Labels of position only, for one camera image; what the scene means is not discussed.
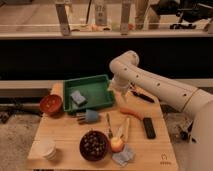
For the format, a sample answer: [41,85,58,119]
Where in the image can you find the black remote control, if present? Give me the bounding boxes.
[143,117,156,139]

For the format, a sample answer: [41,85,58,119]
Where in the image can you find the orange carrot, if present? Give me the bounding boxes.
[119,108,143,120]

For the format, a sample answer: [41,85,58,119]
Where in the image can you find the red bowl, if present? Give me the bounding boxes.
[39,94,62,116]

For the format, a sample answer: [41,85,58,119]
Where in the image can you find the orange apple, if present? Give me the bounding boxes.
[110,137,124,153]

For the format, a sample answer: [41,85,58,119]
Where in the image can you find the blue grey sponge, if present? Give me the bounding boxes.
[71,90,87,106]

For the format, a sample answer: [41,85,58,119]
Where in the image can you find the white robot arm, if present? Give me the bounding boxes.
[109,50,213,171]

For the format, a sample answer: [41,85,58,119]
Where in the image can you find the yellow banana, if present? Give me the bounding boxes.
[116,117,130,142]

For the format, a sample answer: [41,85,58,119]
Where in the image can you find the green plastic tray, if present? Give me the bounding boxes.
[63,75,115,115]

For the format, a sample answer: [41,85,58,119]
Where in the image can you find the dark brown bowl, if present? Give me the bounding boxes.
[79,130,109,161]

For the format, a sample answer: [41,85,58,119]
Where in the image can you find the black handled scissors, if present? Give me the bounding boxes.
[130,84,155,103]

